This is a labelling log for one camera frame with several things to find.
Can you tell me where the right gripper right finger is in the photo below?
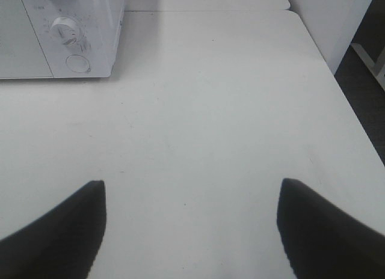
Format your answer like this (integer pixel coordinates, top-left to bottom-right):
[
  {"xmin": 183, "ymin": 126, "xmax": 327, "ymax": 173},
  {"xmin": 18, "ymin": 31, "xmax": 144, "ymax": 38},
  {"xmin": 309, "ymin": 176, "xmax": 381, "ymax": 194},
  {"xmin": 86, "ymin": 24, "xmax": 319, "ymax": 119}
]
[{"xmin": 277, "ymin": 178, "xmax": 384, "ymax": 278}]

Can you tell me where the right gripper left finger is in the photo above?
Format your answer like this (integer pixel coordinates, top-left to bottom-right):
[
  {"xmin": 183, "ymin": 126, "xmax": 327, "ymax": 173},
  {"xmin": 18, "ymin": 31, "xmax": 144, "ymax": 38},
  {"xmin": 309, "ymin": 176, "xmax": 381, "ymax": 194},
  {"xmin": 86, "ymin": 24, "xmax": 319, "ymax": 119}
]
[{"xmin": 1, "ymin": 180, "xmax": 106, "ymax": 278}]

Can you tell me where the round white door button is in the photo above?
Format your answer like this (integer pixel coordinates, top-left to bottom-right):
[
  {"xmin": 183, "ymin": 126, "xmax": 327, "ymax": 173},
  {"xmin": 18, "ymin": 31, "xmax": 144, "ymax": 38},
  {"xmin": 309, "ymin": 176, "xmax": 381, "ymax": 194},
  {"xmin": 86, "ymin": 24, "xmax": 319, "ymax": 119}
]
[{"xmin": 66, "ymin": 55, "xmax": 90, "ymax": 73}]

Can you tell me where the white microwave door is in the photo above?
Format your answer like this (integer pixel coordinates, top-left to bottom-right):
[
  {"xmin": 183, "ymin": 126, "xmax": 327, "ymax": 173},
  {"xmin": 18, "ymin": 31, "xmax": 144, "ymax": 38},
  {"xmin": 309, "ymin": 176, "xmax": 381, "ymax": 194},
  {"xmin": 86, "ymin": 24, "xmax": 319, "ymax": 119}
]
[{"xmin": 1, "ymin": 0, "xmax": 53, "ymax": 79}]

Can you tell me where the white timer knob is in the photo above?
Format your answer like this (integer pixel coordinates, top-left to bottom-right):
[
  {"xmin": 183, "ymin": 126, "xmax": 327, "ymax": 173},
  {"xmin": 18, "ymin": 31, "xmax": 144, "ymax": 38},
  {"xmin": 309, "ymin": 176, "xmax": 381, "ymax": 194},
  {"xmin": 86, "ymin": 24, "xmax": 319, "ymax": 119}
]
[{"xmin": 49, "ymin": 16, "xmax": 84, "ymax": 46}]

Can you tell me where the white microwave oven body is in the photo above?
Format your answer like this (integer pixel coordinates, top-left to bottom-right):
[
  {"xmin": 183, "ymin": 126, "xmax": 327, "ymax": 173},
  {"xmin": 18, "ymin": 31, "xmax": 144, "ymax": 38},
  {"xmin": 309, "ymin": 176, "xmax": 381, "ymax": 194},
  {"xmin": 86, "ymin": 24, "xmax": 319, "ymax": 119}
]
[{"xmin": 22, "ymin": 0, "xmax": 126, "ymax": 79}]

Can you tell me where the white table leg frame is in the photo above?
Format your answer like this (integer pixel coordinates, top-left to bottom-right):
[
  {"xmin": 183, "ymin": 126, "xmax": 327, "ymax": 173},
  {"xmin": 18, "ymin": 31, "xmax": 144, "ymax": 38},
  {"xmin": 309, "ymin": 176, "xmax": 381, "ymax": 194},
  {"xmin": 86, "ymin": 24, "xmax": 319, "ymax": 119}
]
[{"xmin": 350, "ymin": 43, "xmax": 385, "ymax": 90}]

